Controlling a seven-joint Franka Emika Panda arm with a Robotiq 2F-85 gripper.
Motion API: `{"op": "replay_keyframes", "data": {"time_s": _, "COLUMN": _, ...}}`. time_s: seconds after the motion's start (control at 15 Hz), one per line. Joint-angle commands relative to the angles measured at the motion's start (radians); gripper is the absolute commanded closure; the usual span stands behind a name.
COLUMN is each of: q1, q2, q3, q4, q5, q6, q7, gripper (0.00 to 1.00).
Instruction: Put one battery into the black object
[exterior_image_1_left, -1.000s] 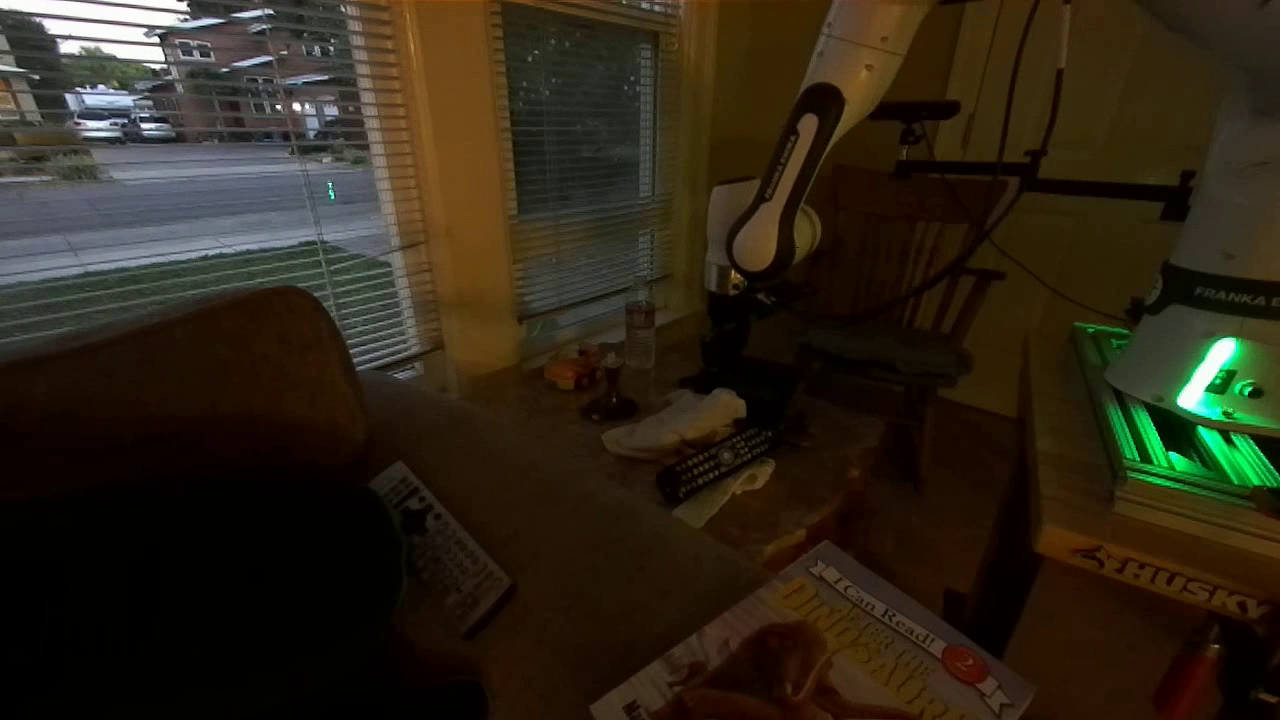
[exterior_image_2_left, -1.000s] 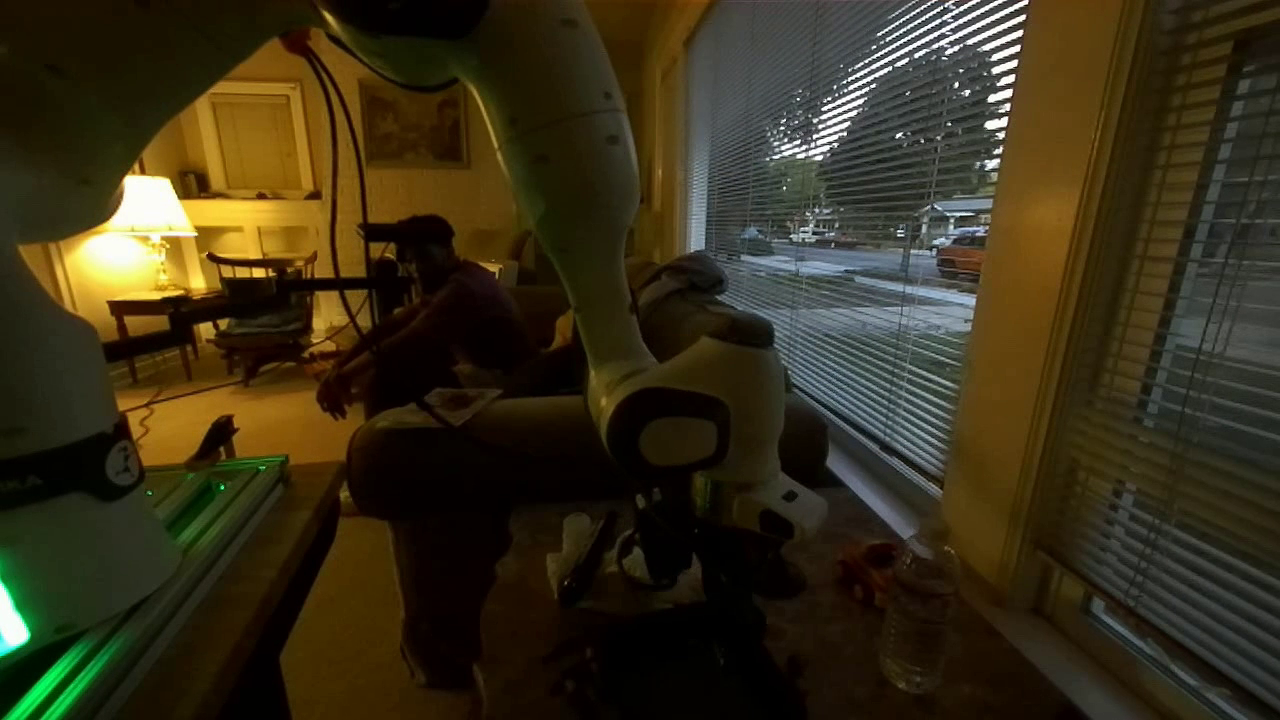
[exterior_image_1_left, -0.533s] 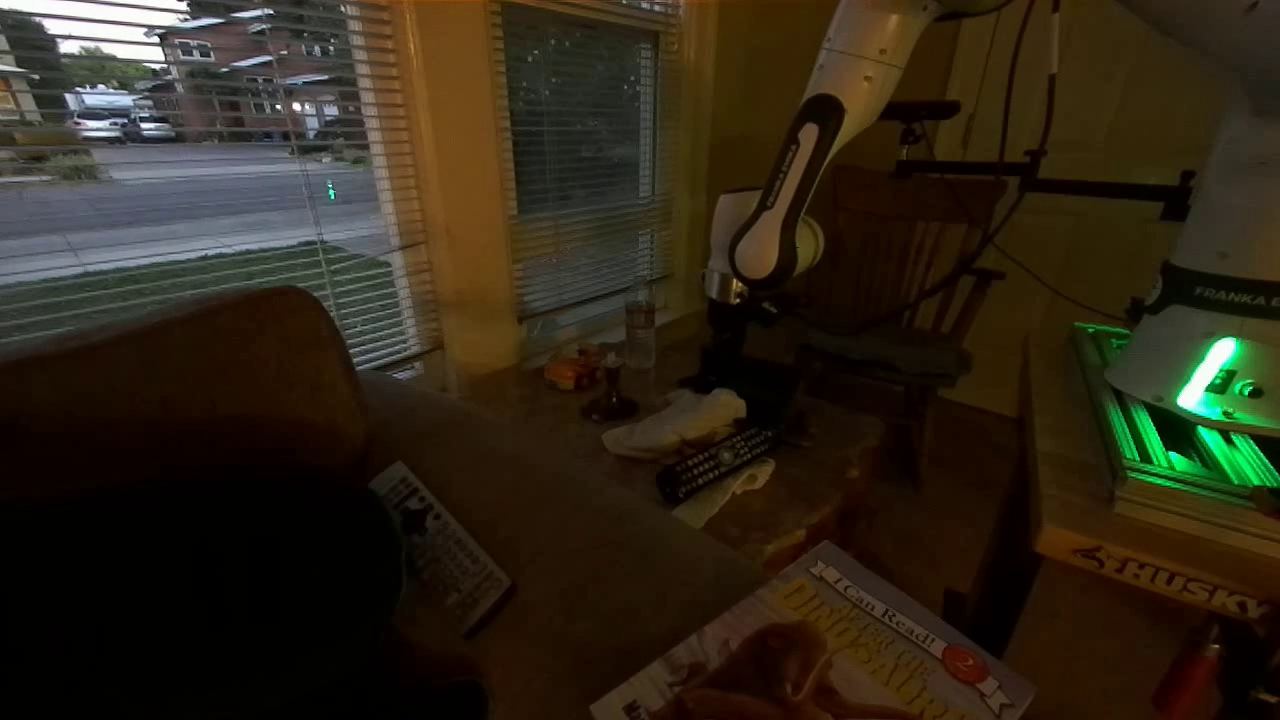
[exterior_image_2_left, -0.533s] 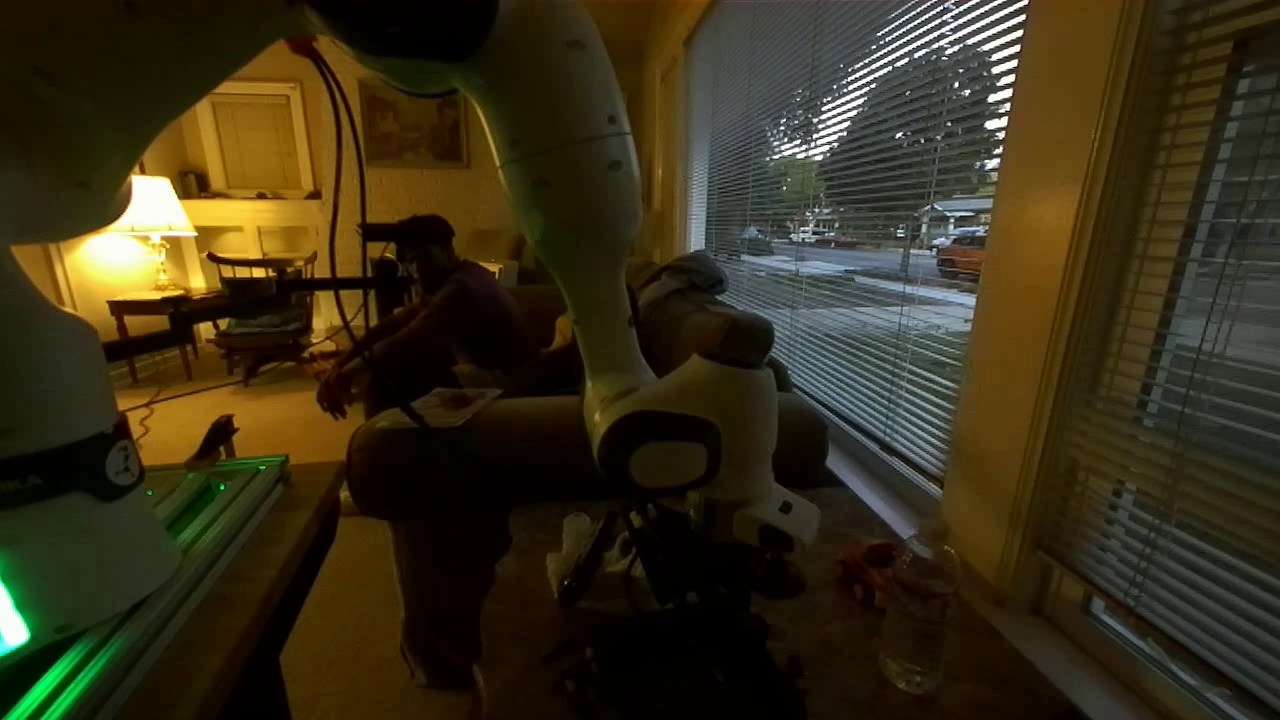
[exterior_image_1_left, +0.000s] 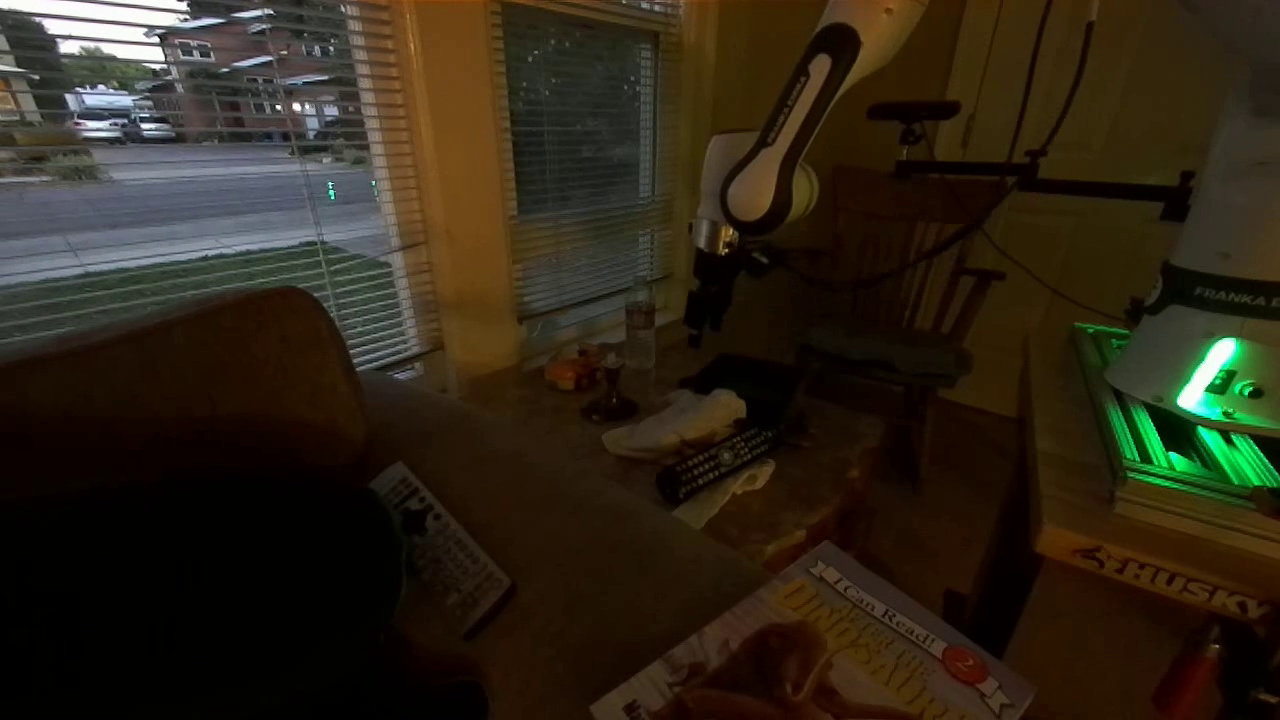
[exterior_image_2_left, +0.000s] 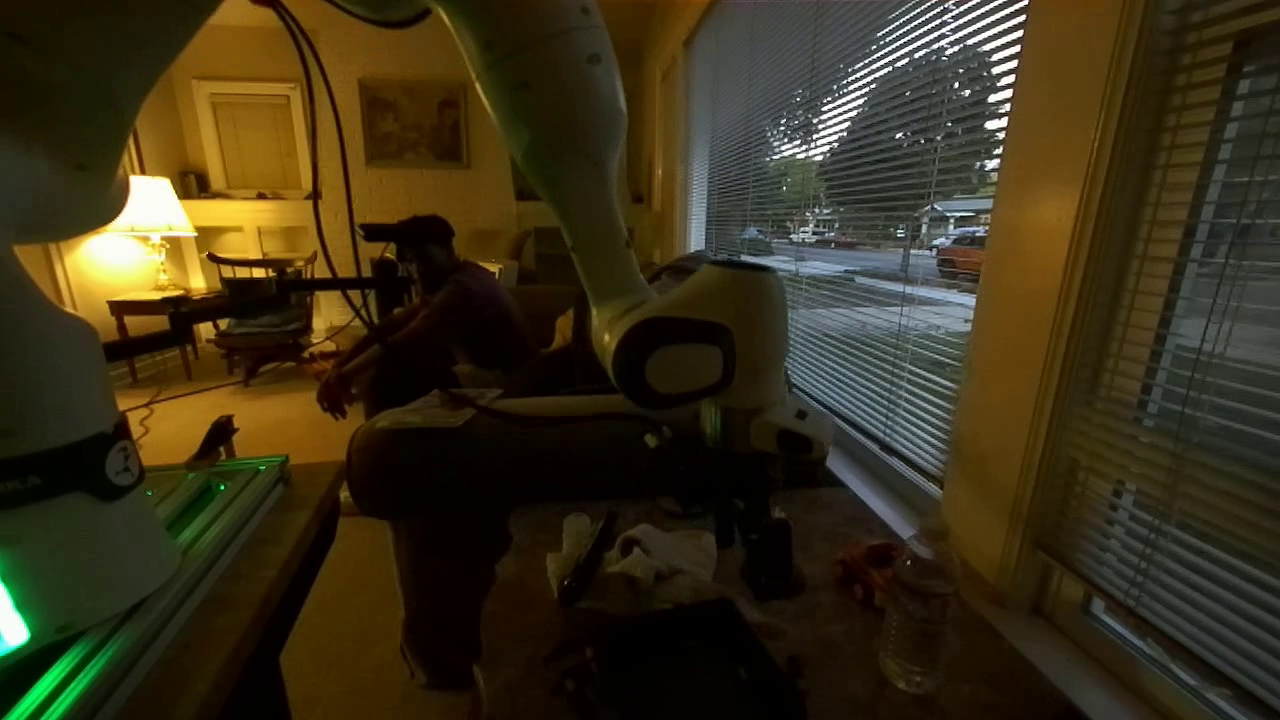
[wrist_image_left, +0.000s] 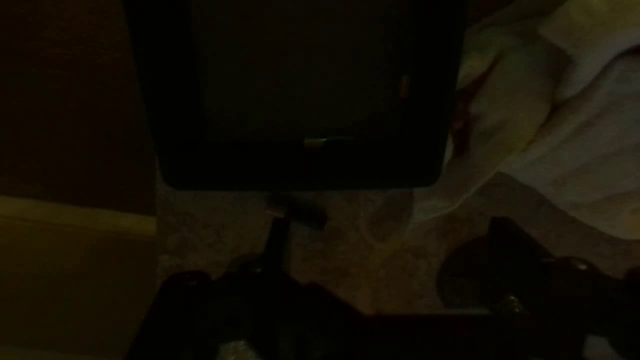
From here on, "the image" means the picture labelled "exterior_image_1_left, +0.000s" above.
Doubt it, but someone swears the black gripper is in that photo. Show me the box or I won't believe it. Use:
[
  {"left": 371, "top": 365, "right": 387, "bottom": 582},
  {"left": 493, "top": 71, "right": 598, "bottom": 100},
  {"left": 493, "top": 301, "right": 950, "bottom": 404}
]
[{"left": 681, "top": 217, "right": 775, "bottom": 350}]

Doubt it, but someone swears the small orange object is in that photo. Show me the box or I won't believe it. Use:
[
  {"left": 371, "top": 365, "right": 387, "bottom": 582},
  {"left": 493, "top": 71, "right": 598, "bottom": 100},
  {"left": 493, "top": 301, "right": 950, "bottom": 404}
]
[{"left": 538, "top": 346, "right": 605, "bottom": 396}]

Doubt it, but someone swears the clear glass jar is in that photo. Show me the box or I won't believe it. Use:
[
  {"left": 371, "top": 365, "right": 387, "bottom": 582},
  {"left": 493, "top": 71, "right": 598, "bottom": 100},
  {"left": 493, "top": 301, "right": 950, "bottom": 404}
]
[{"left": 621, "top": 297, "right": 663, "bottom": 378}]

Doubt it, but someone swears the black tray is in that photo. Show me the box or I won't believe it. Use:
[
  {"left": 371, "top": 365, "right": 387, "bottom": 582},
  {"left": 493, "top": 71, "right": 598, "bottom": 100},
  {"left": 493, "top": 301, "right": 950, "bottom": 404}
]
[{"left": 676, "top": 350, "right": 812, "bottom": 432}]

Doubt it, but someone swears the white crumpled cloth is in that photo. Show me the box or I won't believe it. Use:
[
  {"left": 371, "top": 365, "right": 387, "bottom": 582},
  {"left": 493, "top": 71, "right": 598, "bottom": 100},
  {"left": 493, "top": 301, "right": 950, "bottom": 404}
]
[{"left": 598, "top": 385, "right": 751, "bottom": 465}]

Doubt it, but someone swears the small dark figurine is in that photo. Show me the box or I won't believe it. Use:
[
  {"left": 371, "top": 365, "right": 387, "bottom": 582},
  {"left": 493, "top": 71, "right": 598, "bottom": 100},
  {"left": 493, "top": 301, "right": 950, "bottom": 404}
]
[{"left": 578, "top": 357, "right": 638, "bottom": 430}]

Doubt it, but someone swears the black remote control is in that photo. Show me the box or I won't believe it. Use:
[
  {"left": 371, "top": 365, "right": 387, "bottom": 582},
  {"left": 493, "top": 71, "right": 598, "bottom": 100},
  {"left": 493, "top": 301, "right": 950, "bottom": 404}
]
[{"left": 650, "top": 420, "right": 793, "bottom": 510}]

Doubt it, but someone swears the wooden coffee table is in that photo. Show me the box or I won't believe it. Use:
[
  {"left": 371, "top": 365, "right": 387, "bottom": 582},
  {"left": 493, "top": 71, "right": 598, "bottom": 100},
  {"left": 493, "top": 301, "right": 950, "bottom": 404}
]
[{"left": 457, "top": 350, "right": 894, "bottom": 575}]

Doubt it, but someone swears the white paper sheet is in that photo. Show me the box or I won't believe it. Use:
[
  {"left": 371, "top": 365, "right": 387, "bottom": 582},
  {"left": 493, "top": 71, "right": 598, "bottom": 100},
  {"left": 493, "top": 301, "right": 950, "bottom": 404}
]
[{"left": 673, "top": 456, "right": 779, "bottom": 536}]

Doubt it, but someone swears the wooden rocking chair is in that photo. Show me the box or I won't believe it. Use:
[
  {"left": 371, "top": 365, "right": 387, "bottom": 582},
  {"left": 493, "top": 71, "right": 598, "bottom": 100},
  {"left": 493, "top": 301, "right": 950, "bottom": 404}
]
[{"left": 793, "top": 173, "right": 1015, "bottom": 494}]

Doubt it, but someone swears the narrow white window blind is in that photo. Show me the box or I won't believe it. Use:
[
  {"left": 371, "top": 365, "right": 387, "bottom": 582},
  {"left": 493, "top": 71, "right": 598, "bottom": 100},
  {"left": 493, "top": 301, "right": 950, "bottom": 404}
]
[{"left": 489, "top": 0, "right": 681, "bottom": 353}]

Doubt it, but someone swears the white keypad remote control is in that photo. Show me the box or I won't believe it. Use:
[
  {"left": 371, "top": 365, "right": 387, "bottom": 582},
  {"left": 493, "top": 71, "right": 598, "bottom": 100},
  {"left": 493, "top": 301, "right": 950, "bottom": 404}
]
[{"left": 364, "top": 462, "right": 515, "bottom": 641}]

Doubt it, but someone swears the magazine with orange cover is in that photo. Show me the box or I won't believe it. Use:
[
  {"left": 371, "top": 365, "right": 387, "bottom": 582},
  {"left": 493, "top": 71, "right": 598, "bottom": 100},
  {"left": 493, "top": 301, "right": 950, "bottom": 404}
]
[{"left": 587, "top": 536, "right": 1038, "bottom": 720}]

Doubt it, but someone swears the Husky tool cabinet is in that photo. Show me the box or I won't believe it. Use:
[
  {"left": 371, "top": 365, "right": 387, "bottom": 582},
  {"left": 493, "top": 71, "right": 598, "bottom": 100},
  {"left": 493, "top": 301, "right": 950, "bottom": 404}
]
[{"left": 1018, "top": 331, "right": 1280, "bottom": 627}]

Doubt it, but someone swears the brown couch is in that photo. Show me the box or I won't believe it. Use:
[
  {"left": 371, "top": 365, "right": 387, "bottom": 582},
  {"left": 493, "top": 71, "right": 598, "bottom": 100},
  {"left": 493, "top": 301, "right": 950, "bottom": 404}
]
[{"left": 0, "top": 284, "right": 762, "bottom": 720}]

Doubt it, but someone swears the wide white window blind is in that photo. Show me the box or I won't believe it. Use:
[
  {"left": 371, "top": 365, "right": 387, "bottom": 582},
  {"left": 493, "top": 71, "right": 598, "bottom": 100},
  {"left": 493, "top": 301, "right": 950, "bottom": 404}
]
[{"left": 0, "top": 0, "right": 443, "bottom": 378}]

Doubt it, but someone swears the red bottle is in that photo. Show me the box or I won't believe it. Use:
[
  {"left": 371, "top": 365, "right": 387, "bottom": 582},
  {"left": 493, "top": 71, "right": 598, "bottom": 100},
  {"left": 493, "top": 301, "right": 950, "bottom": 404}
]
[{"left": 1147, "top": 620, "right": 1233, "bottom": 720}]

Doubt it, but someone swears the white parked van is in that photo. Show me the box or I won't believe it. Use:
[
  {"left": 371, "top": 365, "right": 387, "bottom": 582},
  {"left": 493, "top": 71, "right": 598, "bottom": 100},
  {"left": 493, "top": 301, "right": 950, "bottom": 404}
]
[{"left": 58, "top": 84, "right": 181, "bottom": 149}]

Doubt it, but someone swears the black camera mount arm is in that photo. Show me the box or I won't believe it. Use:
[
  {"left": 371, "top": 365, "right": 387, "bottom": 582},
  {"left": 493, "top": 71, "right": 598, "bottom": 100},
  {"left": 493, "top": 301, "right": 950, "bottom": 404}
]
[{"left": 863, "top": 97, "right": 1198, "bottom": 229}]

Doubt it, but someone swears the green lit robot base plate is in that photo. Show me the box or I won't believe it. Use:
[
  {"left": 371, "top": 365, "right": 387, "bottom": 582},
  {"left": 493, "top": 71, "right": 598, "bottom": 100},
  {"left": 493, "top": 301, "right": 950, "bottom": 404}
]
[{"left": 1073, "top": 316, "right": 1280, "bottom": 514}]

